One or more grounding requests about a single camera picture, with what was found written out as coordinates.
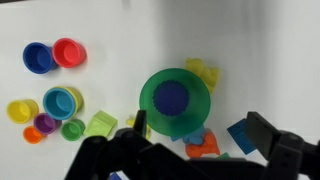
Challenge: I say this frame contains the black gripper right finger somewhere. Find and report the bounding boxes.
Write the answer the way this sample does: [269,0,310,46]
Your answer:
[246,111,320,180]

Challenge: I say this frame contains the blue cup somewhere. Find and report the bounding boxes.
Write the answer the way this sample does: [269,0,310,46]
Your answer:
[22,41,58,75]

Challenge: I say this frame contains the yellow toy figure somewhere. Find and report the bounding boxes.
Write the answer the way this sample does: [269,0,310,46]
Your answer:
[184,57,220,94]

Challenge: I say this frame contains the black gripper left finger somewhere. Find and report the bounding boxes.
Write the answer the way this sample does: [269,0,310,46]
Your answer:
[64,109,188,180]

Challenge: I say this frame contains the light blue toy figure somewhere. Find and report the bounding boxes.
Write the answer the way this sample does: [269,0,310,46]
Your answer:
[170,124,206,146]

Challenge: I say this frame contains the green toy cube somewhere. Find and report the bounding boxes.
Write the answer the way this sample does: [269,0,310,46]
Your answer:
[216,152,231,160]

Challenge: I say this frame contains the bright blue toy cube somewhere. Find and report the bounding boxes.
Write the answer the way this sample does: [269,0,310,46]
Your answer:
[107,171,123,180]

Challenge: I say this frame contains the orange toy figure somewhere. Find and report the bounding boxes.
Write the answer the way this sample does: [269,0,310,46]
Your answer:
[184,129,221,159]

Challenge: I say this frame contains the yellow-green cup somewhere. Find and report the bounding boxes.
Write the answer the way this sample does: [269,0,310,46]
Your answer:
[54,86,85,114]

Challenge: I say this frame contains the small purple cup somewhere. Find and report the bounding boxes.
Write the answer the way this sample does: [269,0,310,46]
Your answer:
[33,112,62,136]

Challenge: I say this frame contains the red cup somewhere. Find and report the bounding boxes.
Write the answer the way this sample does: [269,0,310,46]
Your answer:
[51,37,88,69]

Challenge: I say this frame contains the small yellow toy piece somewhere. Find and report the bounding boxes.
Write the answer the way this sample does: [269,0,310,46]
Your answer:
[125,115,152,140]

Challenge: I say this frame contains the small orange cup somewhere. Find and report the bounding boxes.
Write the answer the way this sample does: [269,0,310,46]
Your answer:
[22,125,46,145]

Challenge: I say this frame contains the big green bowl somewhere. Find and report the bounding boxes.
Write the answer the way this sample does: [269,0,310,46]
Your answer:
[138,67,212,138]

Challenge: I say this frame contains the small green cup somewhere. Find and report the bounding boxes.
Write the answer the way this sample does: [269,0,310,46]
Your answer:
[60,118,86,142]

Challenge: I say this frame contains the dark blue toy block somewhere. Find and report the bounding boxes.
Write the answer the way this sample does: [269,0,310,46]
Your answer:
[226,119,258,156]

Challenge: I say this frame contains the teal cup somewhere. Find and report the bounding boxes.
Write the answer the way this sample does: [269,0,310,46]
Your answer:
[42,87,77,121]

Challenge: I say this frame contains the yellow cup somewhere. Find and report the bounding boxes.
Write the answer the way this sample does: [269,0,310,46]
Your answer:
[6,98,40,125]

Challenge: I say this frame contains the lime green toy block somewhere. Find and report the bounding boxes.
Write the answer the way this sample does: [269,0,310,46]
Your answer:
[83,110,119,138]

